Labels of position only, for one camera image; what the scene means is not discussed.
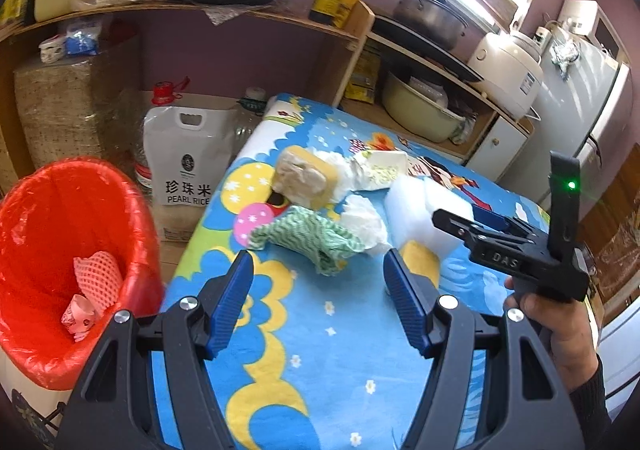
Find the steel pot with lid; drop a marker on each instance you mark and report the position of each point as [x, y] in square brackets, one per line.
[430, 19]

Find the red trash bin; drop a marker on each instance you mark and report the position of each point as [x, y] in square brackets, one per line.
[50, 210]

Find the white printed bag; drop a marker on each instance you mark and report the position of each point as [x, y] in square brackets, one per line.
[25, 405]

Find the green plastic basin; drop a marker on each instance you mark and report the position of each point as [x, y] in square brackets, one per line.
[415, 117]

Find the wooden shelf unit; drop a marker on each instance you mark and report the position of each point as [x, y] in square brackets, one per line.
[300, 22]

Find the blue packet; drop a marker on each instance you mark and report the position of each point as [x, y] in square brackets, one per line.
[82, 42]

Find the white rice cooker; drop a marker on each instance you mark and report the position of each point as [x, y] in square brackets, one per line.
[505, 74]

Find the white rice bag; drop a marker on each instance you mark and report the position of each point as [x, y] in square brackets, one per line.
[187, 164]

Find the small white bowl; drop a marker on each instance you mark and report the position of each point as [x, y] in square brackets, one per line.
[52, 51]

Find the person's right hand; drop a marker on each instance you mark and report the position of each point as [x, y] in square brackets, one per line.
[570, 335]

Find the white power strip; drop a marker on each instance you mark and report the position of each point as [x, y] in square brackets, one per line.
[541, 34]

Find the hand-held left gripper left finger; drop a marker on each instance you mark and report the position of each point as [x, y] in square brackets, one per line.
[230, 302]

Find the plastic wrapped woven box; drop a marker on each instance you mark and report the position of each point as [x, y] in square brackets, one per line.
[70, 114]

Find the black induction cooker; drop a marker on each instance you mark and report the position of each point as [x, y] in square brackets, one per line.
[430, 57]

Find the oil bottle with red cap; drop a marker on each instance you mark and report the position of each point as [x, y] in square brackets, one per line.
[165, 92]

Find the silver refrigerator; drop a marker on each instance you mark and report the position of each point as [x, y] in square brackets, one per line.
[575, 119]

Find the white cabinet door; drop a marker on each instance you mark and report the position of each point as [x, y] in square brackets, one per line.
[500, 152]

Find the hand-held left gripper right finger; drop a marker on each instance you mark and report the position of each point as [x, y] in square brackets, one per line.
[407, 302]

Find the white paper cup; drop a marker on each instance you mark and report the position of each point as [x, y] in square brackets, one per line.
[79, 320]

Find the yellow jar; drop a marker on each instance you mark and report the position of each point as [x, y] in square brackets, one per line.
[15, 4]

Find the green striped cloth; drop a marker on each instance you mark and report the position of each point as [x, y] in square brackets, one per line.
[310, 235]

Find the large white foam roll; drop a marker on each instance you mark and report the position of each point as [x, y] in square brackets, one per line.
[415, 215]

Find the cream takeaway box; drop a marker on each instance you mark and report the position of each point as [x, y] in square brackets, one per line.
[382, 167]

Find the white lidded container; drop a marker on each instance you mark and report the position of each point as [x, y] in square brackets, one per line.
[427, 89]

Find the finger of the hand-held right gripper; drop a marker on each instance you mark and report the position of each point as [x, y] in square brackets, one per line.
[460, 227]
[492, 219]

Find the white microwave oven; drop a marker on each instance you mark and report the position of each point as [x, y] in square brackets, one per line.
[580, 24]

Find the grey cloth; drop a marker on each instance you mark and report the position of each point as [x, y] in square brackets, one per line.
[465, 129]

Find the person's right forearm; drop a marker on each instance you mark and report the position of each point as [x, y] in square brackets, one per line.
[590, 400]

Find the pink foam fruit net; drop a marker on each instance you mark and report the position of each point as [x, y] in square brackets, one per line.
[102, 280]

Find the foil sheet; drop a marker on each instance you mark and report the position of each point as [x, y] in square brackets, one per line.
[225, 15]

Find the clear plastic water bottle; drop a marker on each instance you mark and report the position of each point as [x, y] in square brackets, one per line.
[247, 124]

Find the yellow sponge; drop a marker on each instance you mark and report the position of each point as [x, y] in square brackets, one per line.
[305, 174]

